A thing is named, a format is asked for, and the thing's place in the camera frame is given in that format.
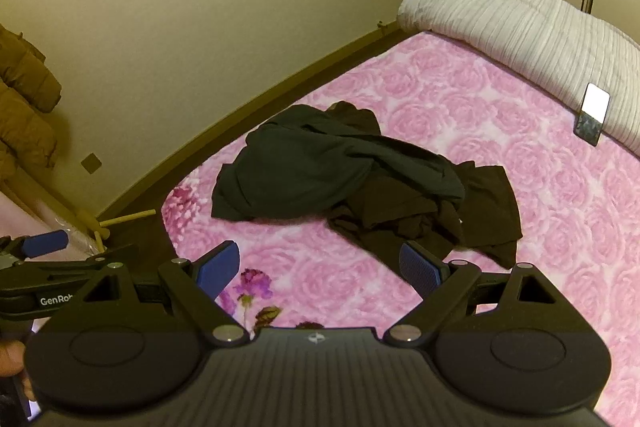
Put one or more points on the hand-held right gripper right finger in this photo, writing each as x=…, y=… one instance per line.
x=419, y=272

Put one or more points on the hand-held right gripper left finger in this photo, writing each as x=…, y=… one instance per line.
x=220, y=268

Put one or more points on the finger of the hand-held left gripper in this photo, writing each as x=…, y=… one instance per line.
x=117, y=253
x=45, y=243

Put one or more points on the dark green long-sleeve shirt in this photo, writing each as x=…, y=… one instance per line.
x=320, y=157

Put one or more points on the person's left hand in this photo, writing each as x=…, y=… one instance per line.
x=10, y=357

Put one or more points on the dark brown garment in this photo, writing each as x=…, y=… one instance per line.
x=400, y=217

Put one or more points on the brown puffer jacket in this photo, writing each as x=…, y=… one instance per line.
x=25, y=107

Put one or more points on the pink rose blanket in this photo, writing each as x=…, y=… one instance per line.
x=500, y=132

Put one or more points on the smartphone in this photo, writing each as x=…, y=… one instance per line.
x=595, y=107

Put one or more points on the white ribbed quilt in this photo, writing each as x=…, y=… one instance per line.
x=500, y=22

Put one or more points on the brown wall socket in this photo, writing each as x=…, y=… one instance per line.
x=91, y=163

